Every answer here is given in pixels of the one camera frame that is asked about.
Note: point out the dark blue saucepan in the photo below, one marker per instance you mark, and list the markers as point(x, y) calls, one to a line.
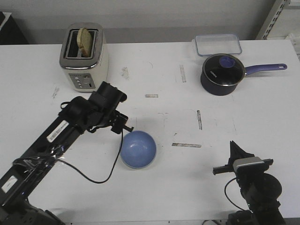
point(225, 90)

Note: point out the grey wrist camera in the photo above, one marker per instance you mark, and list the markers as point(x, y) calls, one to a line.
point(244, 162)

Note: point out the cream two-slot toaster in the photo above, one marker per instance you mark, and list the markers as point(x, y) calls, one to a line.
point(85, 74)

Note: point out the black object at left edge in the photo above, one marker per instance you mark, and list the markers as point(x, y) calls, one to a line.
point(10, 33)

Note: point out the blue bowl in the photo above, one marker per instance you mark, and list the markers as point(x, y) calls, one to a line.
point(138, 149)

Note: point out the white metal shelf upright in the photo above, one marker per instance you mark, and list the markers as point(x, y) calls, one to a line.
point(271, 19)

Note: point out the glass pot lid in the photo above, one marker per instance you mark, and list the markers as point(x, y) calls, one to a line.
point(223, 70)

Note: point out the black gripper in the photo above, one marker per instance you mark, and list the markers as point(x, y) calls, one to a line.
point(247, 167)
point(106, 99)

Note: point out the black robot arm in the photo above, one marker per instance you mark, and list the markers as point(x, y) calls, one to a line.
point(259, 189)
point(27, 171)

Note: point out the clear plastic food container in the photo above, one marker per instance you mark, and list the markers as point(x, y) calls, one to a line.
point(207, 45)

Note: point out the toasted bread slice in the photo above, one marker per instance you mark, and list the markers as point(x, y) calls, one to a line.
point(84, 42)

